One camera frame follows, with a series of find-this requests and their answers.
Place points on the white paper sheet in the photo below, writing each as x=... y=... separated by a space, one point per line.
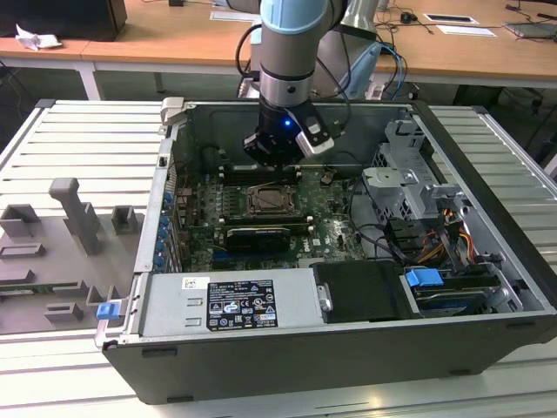
x=467 y=30

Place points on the grey power supply unit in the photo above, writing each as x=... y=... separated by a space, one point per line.
x=174 y=305

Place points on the hard disk in blue carrier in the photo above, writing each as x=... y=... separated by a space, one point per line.
x=422 y=277

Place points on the black graphics card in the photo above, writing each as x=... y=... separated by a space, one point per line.
x=257 y=241

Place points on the black box on desk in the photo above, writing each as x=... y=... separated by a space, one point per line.
x=61 y=19

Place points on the green motherboard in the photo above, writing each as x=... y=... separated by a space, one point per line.
x=335 y=226

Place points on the blue case latch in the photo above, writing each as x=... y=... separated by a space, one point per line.
x=107 y=312

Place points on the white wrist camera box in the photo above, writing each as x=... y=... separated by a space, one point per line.
x=315 y=143

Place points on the green RAM stick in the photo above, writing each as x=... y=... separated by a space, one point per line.
x=26 y=287

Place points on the wooden desk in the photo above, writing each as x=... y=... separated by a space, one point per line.
x=174 y=35

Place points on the grey parts rack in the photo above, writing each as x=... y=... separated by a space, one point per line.
x=52 y=261

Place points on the crumpled white paper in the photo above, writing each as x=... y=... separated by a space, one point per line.
x=37 y=40

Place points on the silver metal drive cage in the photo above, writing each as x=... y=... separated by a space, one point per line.
x=391 y=178

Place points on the black open PC case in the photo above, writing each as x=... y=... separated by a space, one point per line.
x=304 y=366

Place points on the expansion slot bracket panel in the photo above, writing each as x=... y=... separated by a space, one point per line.
x=163 y=231

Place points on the silver CPU plate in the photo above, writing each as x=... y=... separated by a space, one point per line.
x=272 y=200

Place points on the black RAM slot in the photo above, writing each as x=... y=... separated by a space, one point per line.
x=265 y=219
x=237 y=179
x=237 y=173
x=265 y=224

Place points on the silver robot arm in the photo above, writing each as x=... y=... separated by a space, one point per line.
x=287 y=52

